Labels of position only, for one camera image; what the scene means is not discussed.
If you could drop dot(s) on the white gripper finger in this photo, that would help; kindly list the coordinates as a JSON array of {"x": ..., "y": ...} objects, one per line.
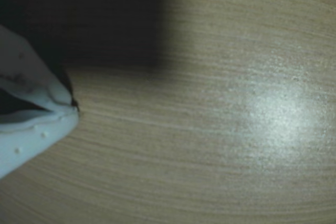
[
  {"x": 34, "y": 142},
  {"x": 26, "y": 72}
]

